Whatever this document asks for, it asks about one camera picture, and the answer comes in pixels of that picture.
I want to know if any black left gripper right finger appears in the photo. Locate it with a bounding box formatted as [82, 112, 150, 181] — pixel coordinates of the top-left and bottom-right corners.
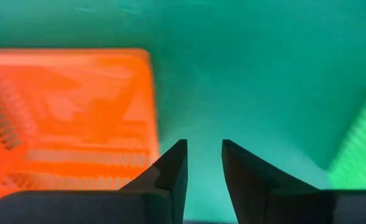
[221, 139, 366, 224]

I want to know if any green perforated plastic basket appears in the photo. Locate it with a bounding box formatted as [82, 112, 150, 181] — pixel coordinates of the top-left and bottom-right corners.
[327, 88, 366, 190]

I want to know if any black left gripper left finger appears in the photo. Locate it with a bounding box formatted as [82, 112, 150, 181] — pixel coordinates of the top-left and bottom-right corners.
[0, 139, 189, 224]

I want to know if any orange perforated plastic basket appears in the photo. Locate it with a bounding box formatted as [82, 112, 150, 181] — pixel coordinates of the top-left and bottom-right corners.
[0, 47, 161, 206]

